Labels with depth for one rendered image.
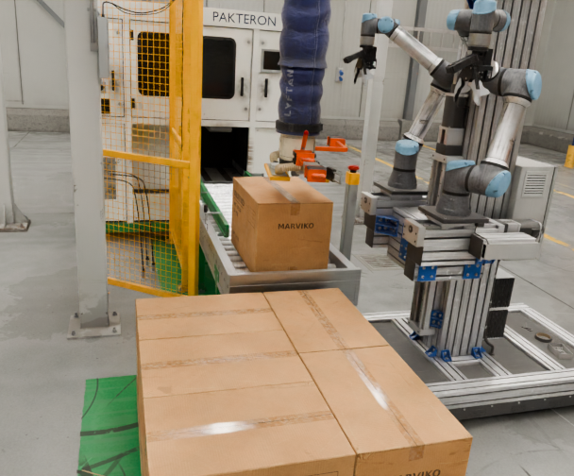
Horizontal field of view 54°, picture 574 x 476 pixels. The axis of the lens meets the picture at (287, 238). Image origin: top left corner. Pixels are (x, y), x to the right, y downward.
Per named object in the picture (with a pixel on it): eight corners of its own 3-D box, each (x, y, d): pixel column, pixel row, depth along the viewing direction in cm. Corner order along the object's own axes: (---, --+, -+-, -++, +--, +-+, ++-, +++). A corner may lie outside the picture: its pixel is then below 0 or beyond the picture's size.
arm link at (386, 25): (448, 94, 272) (370, 29, 272) (448, 93, 282) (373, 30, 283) (466, 75, 268) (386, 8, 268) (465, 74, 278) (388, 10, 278)
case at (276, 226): (230, 241, 344) (232, 177, 332) (293, 239, 356) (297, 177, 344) (254, 279, 290) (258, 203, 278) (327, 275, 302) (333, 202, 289)
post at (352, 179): (330, 320, 375) (346, 171, 344) (341, 319, 377) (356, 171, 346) (334, 324, 369) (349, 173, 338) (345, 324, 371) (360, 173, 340)
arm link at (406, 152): (392, 167, 288) (395, 141, 283) (394, 163, 300) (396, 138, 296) (415, 170, 285) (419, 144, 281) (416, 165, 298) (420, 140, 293)
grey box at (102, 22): (100, 76, 311) (98, 18, 302) (110, 76, 313) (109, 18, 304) (99, 77, 293) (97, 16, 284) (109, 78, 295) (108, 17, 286)
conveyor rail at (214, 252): (179, 196, 495) (179, 175, 490) (185, 196, 497) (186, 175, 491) (227, 311, 286) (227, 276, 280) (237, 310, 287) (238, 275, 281)
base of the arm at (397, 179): (408, 182, 304) (411, 164, 301) (422, 189, 290) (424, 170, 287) (382, 182, 300) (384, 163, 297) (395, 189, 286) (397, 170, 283)
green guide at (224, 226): (183, 179, 492) (183, 169, 489) (195, 179, 495) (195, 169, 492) (211, 238, 346) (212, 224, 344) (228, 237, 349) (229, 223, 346)
